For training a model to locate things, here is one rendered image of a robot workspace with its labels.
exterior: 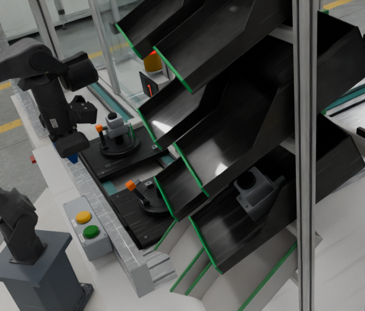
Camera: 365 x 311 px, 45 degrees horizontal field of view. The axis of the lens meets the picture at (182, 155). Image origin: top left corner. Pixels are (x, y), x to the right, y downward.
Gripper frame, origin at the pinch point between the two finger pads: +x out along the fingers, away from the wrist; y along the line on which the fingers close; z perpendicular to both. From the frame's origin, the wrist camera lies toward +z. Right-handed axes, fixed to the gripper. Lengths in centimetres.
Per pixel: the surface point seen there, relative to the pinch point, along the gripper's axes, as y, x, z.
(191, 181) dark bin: -22.1, 4.2, 17.3
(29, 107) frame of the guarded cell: 87, 25, -1
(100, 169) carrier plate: 31.2, 28.7, 9.4
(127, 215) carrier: 5.3, 28.6, 8.2
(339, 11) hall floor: 282, 133, 354
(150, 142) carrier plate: 34, 29, 28
